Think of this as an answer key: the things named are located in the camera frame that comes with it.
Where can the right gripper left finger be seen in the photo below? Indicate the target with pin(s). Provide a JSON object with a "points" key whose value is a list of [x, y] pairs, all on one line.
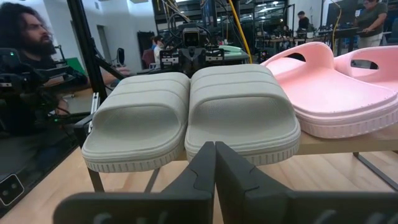
{"points": [[155, 208]]}

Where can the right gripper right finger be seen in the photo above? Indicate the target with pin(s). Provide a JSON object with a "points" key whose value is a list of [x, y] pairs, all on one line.
{"points": [[280, 208]]}

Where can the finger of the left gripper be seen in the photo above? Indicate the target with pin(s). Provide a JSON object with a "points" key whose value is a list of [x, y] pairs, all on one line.
{"points": [[188, 65], [197, 65]]}

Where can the grey rubber slide sandal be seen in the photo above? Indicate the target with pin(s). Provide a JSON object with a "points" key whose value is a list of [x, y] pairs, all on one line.
{"points": [[242, 118], [136, 130]]}

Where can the pink rubber slide sandal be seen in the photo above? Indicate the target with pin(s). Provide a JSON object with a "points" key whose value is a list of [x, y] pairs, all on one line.
{"points": [[385, 59], [326, 93]]}

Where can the person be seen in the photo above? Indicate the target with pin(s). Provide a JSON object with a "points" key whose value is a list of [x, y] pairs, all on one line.
{"points": [[31, 34], [303, 21], [371, 18], [159, 49]]}

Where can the black side desk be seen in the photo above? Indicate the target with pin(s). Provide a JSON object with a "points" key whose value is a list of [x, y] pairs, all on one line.
{"points": [[237, 57]]}

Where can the green panel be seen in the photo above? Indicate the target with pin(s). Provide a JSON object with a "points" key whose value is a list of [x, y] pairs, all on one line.
{"points": [[76, 65]]}

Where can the black workbench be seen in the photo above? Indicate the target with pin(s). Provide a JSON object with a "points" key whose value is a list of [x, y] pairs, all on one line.
{"points": [[339, 32]]}

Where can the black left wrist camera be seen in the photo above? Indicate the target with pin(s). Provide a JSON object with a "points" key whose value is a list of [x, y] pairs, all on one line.
{"points": [[191, 37]]}

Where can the wooden shelf with black frame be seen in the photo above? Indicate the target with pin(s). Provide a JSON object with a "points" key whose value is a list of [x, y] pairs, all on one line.
{"points": [[342, 144]]}

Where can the black aluminium rig frame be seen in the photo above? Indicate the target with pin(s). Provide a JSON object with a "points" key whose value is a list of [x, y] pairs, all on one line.
{"points": [[82, 37]]}

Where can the black depth camera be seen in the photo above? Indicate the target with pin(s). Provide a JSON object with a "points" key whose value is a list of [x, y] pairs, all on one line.
{"points": [[11, 189]]}

